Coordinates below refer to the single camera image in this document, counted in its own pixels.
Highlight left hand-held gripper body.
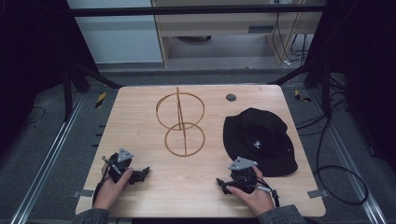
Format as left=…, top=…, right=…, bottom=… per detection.
left=106, top=147, right=135, bottom=185

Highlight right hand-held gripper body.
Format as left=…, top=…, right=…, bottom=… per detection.
left=227, top=156, right=260, bottom=194

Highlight black bucket hat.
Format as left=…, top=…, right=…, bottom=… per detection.
left=222, top=106, right=299, bottom=178

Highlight gold wire hat stand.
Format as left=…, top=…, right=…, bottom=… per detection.
left=155, top=86, right=206, bottom=158

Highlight person's right hand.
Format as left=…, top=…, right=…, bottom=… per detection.
left=225, top=166, right=276, bottom=217

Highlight person's left hand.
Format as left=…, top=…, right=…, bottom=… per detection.
left=92, top=164, right=134, bottom=211

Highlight yellow black hazard tape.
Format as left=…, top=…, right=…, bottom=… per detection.
left=293, top=89, right=312, bottom=104
left=94, top=91, right=107, bottom=109

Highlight black stand legs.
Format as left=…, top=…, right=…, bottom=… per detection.
left=62, top=60, right=124, bottom=123
left=266, top=60, right=332, bottom=119

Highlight white cabinet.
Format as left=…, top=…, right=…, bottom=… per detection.
left=65, top=0, right=164, bottom=65

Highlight light wooden desk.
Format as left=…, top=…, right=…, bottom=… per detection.
left=150, top=0, right=327, bottom=69

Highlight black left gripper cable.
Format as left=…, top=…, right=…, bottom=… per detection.
left=92, top=155, right=114, bottom=207

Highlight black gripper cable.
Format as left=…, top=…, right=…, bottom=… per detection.
left=92, top=155, right=114, bottom=207
left=255, top=176, right=280, bottom=209

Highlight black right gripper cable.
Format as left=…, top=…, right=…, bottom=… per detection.
left=255, top=176, right=280, bottom=209

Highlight grey metal table bracket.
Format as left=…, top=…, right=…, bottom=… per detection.
left=306, top=189, right=330, bottom=200
left=72, top=189, right=95, bottom=199

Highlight aluminium floor rail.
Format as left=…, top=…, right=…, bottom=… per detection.
left=307, top=88, right=389, bottom=224
left=8, top=92, right=86, bottom=224

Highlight black looped floor cable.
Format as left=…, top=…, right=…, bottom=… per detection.
left=294, top=90, right=370, bottom=207

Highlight thin black floor cable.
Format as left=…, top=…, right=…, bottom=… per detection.
left=23, top=105, right=47, bottom=126

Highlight hanging black desk cables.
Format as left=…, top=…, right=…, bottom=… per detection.
left=271, top=11, right=310, bottom=67

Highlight black horizontal frame bar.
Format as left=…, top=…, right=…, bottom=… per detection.
left=68, top=3, right=327, bottom=18

